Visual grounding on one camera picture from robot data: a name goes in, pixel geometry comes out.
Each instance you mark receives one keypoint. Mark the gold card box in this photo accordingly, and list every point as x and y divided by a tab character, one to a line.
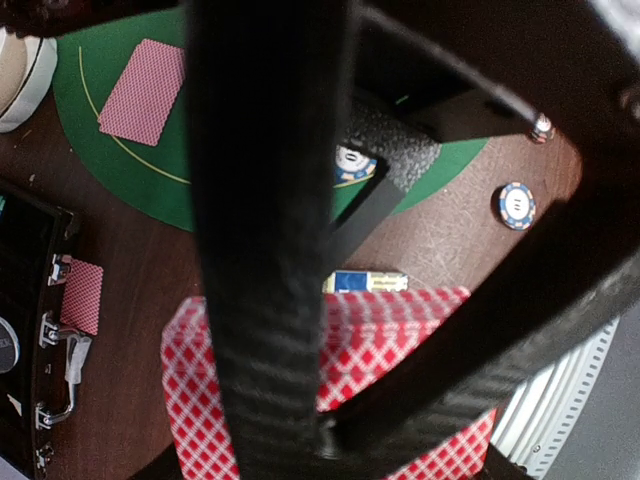
346	281

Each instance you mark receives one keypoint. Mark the white scalloped dish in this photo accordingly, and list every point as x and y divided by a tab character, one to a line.
27	68

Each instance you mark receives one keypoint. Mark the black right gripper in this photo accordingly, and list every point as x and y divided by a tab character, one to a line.
451	71

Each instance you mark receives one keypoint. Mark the pink backed card deck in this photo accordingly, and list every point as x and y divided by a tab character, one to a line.
367	335

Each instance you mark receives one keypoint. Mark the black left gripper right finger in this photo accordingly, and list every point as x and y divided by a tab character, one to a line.
576	268

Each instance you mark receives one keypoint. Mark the dealt red card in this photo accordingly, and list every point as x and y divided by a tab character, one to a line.
142	99

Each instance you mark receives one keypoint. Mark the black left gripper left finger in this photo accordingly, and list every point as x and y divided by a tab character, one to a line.
266	88

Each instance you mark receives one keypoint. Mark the clear acrylic dealer button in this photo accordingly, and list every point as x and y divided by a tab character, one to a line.
9	347

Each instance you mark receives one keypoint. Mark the blue white chip stack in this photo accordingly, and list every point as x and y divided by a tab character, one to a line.
517	206

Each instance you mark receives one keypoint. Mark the green round poker mat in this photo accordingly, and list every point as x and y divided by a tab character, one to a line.
155	179

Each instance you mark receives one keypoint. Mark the black poker chip case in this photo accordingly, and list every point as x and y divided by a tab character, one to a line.
38	243

